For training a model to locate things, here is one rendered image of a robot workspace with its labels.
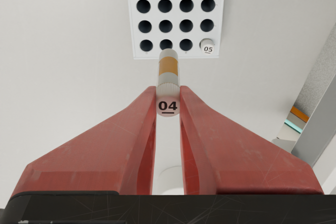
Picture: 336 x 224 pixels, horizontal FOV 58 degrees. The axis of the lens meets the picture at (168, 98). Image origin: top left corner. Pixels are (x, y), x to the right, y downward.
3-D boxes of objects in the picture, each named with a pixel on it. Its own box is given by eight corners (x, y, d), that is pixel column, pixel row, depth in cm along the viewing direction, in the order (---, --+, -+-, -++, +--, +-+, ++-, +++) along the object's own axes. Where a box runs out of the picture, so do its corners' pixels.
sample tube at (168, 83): (179, 66, 17) (182, 118, 13) (157, 66, 17) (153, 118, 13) (180, 46, 16) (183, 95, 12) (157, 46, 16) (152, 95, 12)
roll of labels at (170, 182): (178, 201, 49) (178, 224, 46) (147, 179, 46) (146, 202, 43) (212, 182, 46) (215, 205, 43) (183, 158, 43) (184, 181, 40)
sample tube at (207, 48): (208, 36, 32) (213, 56, 28) (196, 35, 32) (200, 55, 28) (210, 25, 31) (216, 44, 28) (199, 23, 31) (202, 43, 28)
